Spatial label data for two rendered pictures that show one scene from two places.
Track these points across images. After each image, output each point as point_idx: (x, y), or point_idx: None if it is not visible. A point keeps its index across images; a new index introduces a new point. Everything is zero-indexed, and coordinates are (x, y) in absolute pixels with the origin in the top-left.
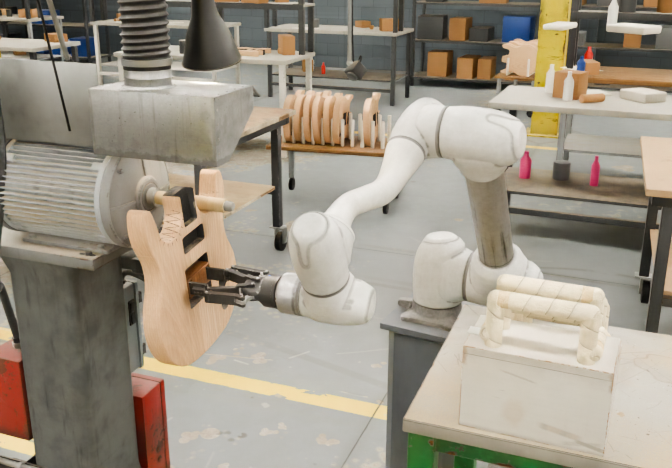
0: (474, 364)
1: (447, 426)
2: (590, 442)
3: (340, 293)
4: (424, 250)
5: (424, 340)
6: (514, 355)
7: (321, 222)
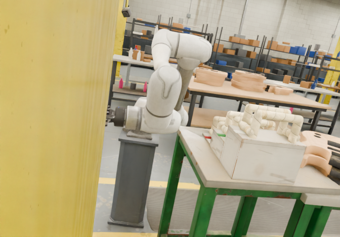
0: (246, 148)
1: (228, 181)
2: (290, 179)
3: (170, 115)
4: (140, 104)
5: (139, 145)
6: (266, 141)
7: (176, 71)
